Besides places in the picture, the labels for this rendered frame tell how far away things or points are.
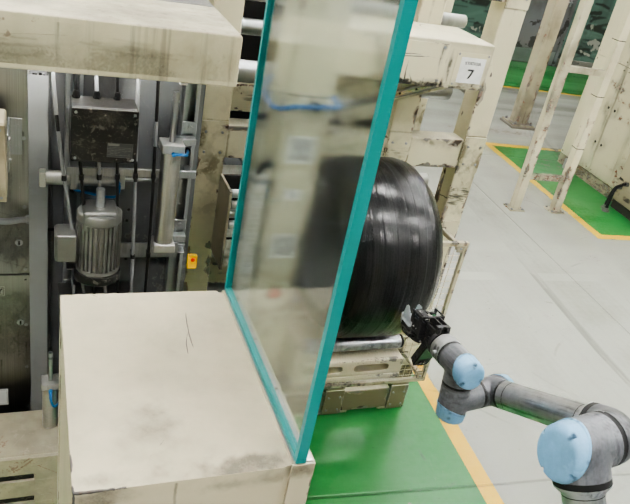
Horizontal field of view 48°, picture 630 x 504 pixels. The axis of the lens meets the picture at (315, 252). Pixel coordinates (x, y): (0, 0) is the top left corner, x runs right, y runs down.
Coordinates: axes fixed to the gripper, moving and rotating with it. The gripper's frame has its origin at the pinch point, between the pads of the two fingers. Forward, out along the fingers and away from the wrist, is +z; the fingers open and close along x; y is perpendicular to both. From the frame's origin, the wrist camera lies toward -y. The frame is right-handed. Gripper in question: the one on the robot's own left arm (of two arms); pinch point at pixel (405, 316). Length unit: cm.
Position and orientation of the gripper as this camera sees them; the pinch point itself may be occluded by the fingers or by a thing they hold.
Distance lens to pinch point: 201.8
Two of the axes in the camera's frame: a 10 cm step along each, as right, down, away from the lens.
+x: -9.3, 0.1, -3.7
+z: -3.4, -3.9, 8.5
